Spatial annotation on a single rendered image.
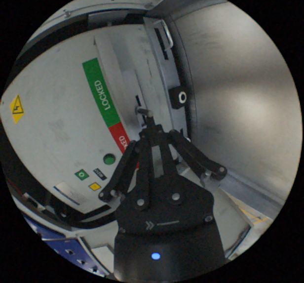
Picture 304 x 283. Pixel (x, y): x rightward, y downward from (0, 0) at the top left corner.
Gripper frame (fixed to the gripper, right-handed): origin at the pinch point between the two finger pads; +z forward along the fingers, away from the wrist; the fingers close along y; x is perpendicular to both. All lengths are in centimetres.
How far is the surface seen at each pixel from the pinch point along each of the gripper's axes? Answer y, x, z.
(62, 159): -22.6, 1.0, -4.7
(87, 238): -44, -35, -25
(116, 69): -3.1, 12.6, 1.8
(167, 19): 13.4, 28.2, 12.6
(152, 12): 9.2, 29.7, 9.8
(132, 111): -3.0, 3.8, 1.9
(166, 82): 6.7, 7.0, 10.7
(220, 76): 19.2, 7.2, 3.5
